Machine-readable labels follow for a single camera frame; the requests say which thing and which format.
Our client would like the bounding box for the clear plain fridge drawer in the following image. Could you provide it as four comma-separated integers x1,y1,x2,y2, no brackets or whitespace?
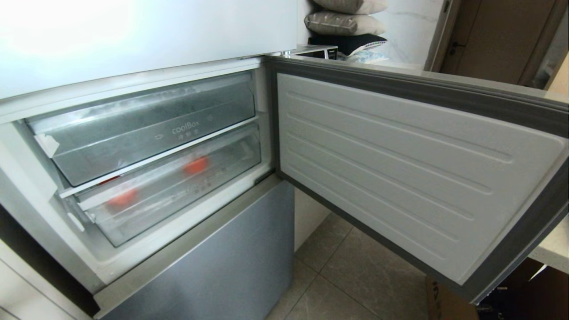
71,123,262,248

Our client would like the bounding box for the open middle fridge door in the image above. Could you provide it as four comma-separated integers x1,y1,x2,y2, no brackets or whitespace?
266,55,569,304

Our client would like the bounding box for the white upper fridge door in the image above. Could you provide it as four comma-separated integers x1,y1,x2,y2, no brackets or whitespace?
0,0,298,100

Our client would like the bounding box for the white side table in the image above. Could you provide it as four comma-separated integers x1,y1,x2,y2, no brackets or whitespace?
284,44,338,60

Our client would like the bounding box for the grey lower fridge door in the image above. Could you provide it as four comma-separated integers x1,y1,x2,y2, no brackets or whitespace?
96,180,296,320

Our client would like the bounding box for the grey striped pillow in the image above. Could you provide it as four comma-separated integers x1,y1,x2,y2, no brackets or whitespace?
304,11,387,36
313,0,389,15

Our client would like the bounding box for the clear labelled fridge drawer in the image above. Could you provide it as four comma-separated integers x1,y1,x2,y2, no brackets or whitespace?
25,71,257,187

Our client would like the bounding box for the red tomato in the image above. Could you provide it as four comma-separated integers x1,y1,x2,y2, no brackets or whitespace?
106,189,137,208
184,156,209,175

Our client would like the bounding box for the silver grey fridge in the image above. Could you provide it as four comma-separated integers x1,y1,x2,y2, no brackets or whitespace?
0,54,297,320

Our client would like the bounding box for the white countertop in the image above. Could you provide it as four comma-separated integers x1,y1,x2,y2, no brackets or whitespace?
528,212,569,275

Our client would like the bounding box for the brown wooden door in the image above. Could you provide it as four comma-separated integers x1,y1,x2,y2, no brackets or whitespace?
439,0,557,85

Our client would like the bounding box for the cardboard box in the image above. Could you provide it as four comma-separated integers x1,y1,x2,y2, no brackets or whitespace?
425,276,479,320

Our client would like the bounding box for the dark patterned cushion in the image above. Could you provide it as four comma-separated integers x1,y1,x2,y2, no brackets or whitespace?
308,35,388,57

